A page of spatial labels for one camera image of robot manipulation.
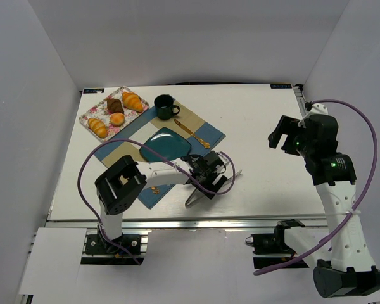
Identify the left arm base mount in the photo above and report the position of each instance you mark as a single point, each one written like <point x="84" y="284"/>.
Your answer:
<point x="128" y="249"/>

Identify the floral tray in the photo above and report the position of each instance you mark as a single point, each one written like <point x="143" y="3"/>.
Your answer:
<point x="101" y="112"/>

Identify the gold fork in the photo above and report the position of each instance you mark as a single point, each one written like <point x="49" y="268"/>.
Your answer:
<point x="155" y="190"/>

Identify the round orange bun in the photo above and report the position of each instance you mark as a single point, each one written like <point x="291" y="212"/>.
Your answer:
<point x="117" y="119"/>

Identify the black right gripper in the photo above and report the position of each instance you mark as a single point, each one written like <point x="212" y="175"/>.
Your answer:
<point x="280" y="134"/>

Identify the aluminium table frame rail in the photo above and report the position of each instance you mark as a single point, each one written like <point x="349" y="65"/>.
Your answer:
<point x="185" y="224"/>

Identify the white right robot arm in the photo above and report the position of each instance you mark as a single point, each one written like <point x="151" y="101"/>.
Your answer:
<point x="341" y="262"/>

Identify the gold knife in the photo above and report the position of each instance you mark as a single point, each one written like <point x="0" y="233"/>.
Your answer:
<point x="205" y="144"/>

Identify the orange croissant right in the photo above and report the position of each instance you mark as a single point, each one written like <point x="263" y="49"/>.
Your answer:
<point x="132" y="101"/>

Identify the orange croissant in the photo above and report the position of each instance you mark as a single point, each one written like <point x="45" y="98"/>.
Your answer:
<point x="132" y="101"/>
<point x="98" y="127"/>

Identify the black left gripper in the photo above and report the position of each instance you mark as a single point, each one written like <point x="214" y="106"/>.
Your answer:
<point x="211" y="184"/>

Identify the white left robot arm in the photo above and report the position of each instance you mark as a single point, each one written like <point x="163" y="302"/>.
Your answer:
<point x="120" y="185"/>

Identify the orange croissant left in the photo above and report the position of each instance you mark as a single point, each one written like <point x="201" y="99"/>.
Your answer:
<point x="98" y="127"/>

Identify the metal tongs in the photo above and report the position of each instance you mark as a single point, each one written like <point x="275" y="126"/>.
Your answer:
<point x="197" y="195"/>

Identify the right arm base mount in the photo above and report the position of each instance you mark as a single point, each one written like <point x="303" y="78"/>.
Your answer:
<point x="271" y="249"/>

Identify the blue beige checked placemat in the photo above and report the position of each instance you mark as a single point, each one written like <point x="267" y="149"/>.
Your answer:
<point x="148" y="123"/>

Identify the chocolate croissant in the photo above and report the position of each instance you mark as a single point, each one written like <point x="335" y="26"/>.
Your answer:
<point x="114" y="105"/>

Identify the dark green mug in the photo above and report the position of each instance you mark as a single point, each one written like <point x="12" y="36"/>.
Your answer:
<point x="165" y="107"/>

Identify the teal square plate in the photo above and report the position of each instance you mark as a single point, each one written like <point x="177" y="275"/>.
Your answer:
<point x="167" y="143"/>

